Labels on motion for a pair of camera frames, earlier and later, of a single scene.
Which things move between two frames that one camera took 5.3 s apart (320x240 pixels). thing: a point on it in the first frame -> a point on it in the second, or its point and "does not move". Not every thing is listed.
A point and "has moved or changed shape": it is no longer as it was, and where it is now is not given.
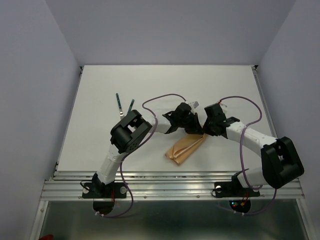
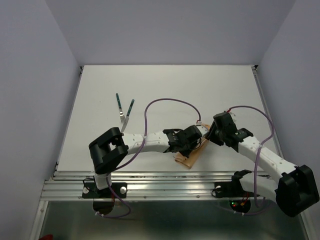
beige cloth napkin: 180,151 has moved or changed shape
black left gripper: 195,128 -> 194,145
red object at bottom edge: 47,237 does not move
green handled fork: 122,116 does not move
